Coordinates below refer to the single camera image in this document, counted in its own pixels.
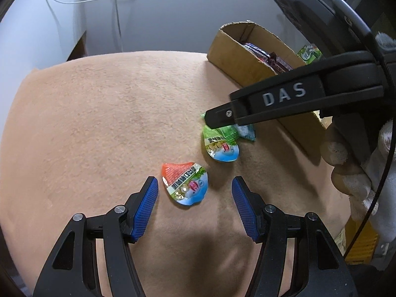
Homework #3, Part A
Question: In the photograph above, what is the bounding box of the tan blanket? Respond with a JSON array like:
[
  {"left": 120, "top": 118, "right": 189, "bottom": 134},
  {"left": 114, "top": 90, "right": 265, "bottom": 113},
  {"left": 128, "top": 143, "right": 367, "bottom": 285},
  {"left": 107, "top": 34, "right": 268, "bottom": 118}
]
[{"left": 0, "top": 51, "right": 356, "bottom": 297}]

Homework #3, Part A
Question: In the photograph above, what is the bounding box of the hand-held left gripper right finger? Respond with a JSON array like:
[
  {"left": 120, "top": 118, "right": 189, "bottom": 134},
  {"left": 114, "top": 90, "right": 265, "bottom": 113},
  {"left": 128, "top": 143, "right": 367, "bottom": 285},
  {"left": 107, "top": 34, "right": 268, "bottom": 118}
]
[{"left": 231, "top": 176, "right": 359, "bottom": 297}]

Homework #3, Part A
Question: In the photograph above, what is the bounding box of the person's right hand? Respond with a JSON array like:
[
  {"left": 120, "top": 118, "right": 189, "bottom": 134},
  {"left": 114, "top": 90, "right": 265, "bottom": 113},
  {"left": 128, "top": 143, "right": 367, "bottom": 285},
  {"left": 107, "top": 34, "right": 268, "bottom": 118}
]
[{"left": 320, "top": 114, "right": 381, "bottom": 220}]

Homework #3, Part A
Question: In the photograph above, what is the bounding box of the orange jelly cup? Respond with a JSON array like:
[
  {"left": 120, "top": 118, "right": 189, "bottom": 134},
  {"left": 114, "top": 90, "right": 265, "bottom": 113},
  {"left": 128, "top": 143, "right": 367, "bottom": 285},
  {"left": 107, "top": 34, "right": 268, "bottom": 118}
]
[{"left": 161, "top": 161, "right": 208, "bottom": 207}]

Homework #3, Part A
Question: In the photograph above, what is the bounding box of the teal snack packet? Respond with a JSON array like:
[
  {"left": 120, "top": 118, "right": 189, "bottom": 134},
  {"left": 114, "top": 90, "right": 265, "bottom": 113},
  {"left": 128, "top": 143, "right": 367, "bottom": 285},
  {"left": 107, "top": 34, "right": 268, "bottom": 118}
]
[{"left": 237, "top": 124, "right": 256, "bottom": 143}]

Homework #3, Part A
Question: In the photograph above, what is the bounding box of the grey wall cable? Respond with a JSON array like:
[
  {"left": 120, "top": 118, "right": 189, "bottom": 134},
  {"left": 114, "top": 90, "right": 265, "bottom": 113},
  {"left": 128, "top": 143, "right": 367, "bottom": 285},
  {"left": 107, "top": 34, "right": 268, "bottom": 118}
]
[{"left": 111, "top": 0, "right": 125, "bottom": 52}]

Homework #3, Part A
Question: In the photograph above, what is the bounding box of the brown snack bar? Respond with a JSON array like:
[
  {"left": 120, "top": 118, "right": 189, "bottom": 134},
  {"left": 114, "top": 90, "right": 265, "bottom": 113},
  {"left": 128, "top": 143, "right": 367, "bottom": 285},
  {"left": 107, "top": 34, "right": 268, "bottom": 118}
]
[{"left": 258, "top": 52, "right": 294, "bottom": 75}]

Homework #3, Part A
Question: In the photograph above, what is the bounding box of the green jelly cup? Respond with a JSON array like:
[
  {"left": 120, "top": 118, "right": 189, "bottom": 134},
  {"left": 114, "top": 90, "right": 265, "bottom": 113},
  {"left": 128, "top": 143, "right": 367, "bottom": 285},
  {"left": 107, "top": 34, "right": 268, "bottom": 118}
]
[{"left": 202, "top": 124, "right": 241, "bottom": 163}]

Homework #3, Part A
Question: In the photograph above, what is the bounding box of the green printed box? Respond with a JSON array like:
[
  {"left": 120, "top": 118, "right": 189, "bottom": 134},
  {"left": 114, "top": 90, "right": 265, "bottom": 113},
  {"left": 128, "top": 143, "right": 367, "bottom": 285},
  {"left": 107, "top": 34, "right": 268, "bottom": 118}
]
[{"left": 297, "top": 44, "right": 324, "bottom": 64}]

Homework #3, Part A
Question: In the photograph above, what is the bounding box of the cardboard box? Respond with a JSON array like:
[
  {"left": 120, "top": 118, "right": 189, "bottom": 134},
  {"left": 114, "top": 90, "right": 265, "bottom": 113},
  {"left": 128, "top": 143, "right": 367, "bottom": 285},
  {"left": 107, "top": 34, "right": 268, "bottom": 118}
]
[{"left": 207, "top": 21, "right": 328, "bottom": 161}]

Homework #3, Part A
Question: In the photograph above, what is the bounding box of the yellow ribbed object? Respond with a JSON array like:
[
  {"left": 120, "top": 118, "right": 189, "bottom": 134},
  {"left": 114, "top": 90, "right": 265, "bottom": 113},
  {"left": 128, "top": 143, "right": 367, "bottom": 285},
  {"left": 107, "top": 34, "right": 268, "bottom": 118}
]
[{"left": 345, "top": 217, "right": 379, "bottom": 265}]

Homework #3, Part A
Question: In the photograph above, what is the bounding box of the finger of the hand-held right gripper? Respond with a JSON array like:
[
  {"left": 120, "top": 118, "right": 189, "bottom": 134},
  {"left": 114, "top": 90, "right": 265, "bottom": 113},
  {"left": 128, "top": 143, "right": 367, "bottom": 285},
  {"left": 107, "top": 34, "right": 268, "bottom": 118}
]
[{"left": 204, "top": 51, "right": 386, "bottom": 129}]

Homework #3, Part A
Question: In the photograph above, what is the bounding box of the green candy packet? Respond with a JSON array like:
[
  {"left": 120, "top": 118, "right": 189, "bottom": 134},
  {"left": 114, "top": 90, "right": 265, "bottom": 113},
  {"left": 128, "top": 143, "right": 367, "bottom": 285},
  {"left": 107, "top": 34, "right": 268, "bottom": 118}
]
[{"left": 201, "top": 112, "right": 240, "bottom": 141}]

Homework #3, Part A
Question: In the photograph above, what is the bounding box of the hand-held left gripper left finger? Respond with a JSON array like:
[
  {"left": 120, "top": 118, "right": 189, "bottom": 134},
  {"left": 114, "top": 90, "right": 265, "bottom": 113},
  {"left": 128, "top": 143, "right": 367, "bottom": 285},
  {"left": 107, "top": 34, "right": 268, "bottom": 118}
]
[{"left": 32, "top": 176, "right": 159, "bottom": 297}]

